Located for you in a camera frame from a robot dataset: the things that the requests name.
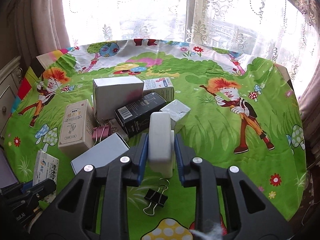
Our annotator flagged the black barcode product box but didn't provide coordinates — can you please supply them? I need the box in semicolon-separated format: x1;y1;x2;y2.
115;92;167;138

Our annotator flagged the black binder clip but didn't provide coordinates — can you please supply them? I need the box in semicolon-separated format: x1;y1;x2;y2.
143;178;170;216

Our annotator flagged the beige illustrated carton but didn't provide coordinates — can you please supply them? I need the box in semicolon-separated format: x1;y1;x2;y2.
58;99;95;159

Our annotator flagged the white box with pink stain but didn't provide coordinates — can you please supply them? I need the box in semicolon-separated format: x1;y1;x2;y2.
93;76;144;120

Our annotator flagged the purple cardboard storage box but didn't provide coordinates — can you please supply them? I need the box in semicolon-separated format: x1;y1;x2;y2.
0;148;18;188

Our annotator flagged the plain white long box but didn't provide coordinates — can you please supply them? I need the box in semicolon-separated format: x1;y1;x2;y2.
71;133;130;174

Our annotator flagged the silver white small box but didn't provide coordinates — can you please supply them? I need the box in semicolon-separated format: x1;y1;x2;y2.
160;99;191;133

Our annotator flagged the pink binder clip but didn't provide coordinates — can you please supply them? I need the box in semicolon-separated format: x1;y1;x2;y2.
92;125;112;146

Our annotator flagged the small blue white medicine box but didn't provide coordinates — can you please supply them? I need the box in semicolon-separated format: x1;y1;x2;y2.
33;150;59;186

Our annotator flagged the green cartoon print blanket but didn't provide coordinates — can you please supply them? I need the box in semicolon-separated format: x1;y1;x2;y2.
4;40;306;239

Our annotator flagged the white red printed medicine box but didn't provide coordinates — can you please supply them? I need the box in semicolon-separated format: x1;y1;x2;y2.
143;77;175;102

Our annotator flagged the cream ornate dresser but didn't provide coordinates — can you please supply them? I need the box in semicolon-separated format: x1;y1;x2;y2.
0;56;23;146

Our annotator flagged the white lace sheer curtain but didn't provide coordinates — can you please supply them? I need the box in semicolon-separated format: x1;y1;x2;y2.
62;0;316;63

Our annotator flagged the pink curtain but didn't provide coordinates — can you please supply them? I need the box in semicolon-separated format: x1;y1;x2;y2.
8;0;70;66

